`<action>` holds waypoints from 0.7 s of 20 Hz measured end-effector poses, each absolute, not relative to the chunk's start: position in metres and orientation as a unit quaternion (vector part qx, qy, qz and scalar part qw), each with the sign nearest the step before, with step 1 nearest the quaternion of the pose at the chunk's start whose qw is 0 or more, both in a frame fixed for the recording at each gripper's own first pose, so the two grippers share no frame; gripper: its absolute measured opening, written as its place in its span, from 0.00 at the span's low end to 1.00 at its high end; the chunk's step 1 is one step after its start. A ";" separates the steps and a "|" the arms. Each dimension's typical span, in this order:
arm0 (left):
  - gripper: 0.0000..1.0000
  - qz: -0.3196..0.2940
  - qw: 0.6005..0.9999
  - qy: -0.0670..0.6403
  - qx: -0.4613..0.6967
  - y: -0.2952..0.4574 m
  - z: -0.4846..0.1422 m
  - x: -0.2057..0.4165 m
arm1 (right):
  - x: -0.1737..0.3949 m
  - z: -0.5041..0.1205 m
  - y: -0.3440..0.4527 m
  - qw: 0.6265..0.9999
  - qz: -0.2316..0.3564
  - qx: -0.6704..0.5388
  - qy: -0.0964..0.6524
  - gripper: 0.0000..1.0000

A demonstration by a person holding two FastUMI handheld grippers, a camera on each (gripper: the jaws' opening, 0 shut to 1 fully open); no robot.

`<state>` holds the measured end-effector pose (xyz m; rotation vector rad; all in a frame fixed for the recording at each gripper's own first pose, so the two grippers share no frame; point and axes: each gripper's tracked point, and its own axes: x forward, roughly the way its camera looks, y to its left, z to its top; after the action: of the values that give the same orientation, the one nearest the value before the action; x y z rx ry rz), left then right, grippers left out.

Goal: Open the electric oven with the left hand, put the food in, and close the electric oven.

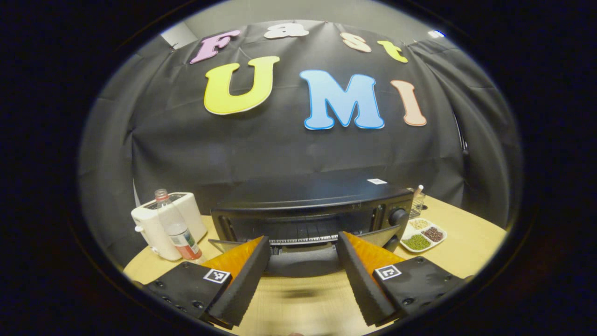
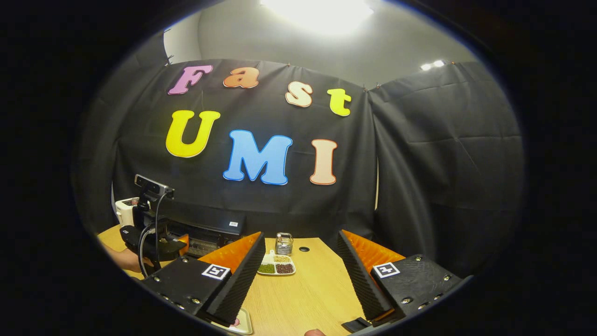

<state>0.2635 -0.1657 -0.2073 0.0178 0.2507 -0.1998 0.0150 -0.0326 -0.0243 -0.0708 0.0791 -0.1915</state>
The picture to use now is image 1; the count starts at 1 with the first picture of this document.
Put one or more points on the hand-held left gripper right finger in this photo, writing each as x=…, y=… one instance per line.
x=359, y=284

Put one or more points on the black electric oven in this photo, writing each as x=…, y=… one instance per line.
x=303, y=205

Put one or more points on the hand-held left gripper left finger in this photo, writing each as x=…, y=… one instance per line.
x=247, y=284

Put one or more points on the red beans pile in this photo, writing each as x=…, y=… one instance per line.
x=433, y=233

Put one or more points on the green beans pile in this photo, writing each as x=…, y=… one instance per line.
x=416, y=241

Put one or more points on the clear plastic water bottle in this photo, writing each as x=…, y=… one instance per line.
x=179, y=233

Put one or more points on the yellow beans pile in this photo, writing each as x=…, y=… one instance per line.
x=419, y=224

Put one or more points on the white divided dish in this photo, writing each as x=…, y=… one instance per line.
x=406, y=232

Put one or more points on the white toaster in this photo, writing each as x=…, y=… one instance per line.
x=192, y=214

